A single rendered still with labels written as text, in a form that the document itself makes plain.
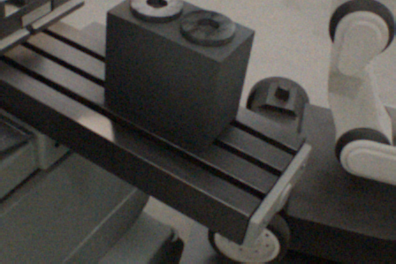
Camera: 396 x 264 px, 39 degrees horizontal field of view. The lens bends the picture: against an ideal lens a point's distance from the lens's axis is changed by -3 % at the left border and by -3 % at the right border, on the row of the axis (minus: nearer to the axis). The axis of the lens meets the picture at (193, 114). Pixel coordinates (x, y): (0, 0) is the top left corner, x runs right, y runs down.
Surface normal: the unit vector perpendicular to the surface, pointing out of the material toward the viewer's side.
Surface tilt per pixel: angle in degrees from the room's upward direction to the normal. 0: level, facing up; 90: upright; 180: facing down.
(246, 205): 0
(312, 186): 0
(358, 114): 90
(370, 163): 90
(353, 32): 90
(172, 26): 0
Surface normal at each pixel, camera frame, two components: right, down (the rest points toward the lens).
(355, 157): -0.25, 0.62
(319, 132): 0.11, -0.75
